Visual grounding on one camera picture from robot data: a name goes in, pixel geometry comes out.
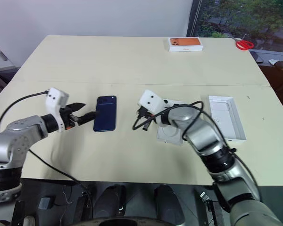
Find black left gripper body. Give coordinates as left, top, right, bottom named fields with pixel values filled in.
left=60, top=106, right=81, bottom=130

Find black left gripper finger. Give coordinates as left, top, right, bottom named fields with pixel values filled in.
left=78, top=112, right=100, bottom=125
left=66, top=102, right=86, bottom=112

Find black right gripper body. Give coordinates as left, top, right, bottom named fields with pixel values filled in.
left=135, top=106, right=156, bottom=121

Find white phone box lid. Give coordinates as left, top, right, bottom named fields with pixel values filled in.
left=156, top=100, right=188, bottom=144

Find white box with orange phone print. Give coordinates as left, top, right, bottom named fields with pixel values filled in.
left=167, top=36, right=205, bottom=53

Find empty white phone box base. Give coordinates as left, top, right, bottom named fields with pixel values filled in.
left=207, top=95, right=248, bottom=144

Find small grey box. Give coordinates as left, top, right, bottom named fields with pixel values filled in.
left=38, top=197, right=53, bottom=210

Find dark blue smartphone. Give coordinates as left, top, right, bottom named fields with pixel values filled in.
left=93, top=95, right=117, bottom=133

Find dark rounded robot foot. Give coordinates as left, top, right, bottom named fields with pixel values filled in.
left=154, top=184, right=187, bottom=222
left=93, top=184, right=127, bottom=222

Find black flat device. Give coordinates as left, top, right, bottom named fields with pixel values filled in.
left=250, top=52, right=264, bottom=64

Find brown chair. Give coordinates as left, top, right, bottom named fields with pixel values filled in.
left=258, top=60, right=283, bottom=96

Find grey side table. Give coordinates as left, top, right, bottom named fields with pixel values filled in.
left=249, top=48, right=283, bottom=65

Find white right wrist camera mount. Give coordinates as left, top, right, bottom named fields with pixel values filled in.
left=137, top=89, right=175, bottom=114

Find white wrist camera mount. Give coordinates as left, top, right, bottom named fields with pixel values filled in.
left=45, top=87, right=70, bottom=132
left=137, top=89, right=175, bottom=114

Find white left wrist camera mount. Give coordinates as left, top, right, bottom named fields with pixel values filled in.
left=45, top=87, right=70, bottom=132

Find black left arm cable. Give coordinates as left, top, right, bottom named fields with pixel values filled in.
left=0, top=90, right=93, bottom=193

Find black window frame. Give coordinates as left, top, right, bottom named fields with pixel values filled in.
left=187, top=0, right=205, bottom=38

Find red handled scissors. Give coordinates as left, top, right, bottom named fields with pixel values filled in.
left=230, top=35, right=255, bottom=51

